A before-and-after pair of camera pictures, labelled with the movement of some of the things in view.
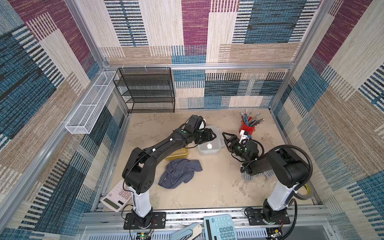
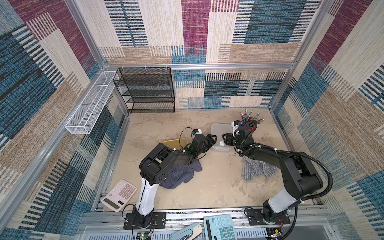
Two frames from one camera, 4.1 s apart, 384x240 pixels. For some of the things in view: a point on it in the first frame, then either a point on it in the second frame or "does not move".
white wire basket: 85,119 does not move
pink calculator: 118,197 does not move
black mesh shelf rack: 146,89 does not move
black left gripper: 209,135 -> 212,142
